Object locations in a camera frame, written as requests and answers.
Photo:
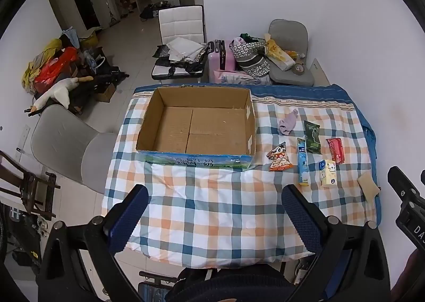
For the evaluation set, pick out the dark wooden chair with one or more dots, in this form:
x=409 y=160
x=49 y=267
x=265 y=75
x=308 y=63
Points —
x=26 y=189

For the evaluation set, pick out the brown tape roll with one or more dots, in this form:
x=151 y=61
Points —
x=299 y=69

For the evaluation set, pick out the white goose plush toy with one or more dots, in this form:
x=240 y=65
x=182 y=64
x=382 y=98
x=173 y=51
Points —
x=61 y=89

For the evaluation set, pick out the purple sock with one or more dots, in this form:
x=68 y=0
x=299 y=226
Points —
x=287 y=123

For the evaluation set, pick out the yellow snack bag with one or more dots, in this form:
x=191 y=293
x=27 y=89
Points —
x=279 y=55

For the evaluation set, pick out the white padded chair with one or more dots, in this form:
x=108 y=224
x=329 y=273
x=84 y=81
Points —
x=181 y=23

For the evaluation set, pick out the grey padded chair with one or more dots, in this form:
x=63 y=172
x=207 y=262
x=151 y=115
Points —
x=289 y=28

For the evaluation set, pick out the red plastic bag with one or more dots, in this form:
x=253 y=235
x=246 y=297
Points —
x=54 y=68

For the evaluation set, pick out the yellow milk carton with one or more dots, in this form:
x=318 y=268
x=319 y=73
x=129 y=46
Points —
x=328 y=174

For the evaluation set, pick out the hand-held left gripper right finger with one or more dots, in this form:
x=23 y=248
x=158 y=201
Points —
x=300 y=222

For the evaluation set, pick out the green packet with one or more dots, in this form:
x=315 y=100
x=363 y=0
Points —
x=312 y=137

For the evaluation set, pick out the grey shell chair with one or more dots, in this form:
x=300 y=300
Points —
x=63 y=142

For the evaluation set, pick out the black and white patterned bag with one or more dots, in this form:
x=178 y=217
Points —
x=250 y=56

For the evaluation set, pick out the beige sponge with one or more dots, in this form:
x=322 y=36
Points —
x=368 y=187

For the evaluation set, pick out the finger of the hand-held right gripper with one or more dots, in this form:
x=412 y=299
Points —
x=400 y=182

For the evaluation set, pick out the red packet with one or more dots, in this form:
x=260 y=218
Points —
x=336 y=151

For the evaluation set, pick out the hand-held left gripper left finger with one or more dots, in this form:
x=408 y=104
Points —
x=128 y=222

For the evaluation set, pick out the person's right forearm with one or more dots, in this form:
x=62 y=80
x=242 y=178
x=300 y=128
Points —
x=410 y=275

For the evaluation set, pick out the pile of grey papers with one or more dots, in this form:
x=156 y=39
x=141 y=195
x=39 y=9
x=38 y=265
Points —
x=184 y=48

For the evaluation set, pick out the yellow cloth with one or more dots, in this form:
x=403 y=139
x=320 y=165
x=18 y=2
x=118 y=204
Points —
x=31 y=69

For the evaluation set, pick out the pink plastic package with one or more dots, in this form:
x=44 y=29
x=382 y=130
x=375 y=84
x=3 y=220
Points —
x=239 y=78

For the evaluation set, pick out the white board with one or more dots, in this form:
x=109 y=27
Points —
x=320 y=73

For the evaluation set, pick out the orange snack packet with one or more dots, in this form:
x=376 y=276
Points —
x=279 y=159

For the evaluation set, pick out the small cardboard box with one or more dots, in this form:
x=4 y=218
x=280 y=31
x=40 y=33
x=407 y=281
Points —
x=106 y=93

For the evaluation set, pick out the pink suitcase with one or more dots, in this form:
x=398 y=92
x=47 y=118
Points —
x=221 y=60

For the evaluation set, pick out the open cardboard box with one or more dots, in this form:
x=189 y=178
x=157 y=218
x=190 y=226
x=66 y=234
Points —
x=206 y=129

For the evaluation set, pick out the long blue packet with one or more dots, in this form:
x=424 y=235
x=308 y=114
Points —
x=302 y=164

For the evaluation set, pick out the plaid blanket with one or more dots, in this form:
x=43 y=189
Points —
x=215 y=209

